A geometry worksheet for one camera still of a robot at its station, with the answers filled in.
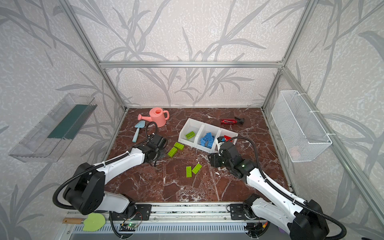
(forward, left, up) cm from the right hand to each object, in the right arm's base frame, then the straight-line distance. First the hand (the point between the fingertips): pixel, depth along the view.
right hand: (212, 151), depth 81 cm
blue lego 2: (+11, +1, -8) cm, 13 cm away
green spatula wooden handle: (-31, +58, -12) cm, 67 cm away
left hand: (+5, +30, -7) cm, 31 cm away
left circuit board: (-33, +41, -14) cm, 54 cm away
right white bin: (+17, -8, -7) cm, 20 cm away
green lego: (+18, +14, -12) cm, 26 cm away
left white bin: (+27, +13, -11) cm, 32 cm away
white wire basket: (-4, -37, +22) cm, 43 cm away
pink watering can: (+29, +36, -3) cm, 47 cm away
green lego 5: (-5, +9, -13) cm, 17 cm away
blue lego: (+13, +1, -6) cm, 14 cm away
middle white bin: (+22, +2, -9) cm, 24 cm away
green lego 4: (-7, +14, -13) cm, 20 cm away
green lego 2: (+10, +21, -11) cm, 26 cm away
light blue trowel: (+28, +51, -12) cm, 59 cm away
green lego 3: (+5, +24, -11) cm, 27 cm away
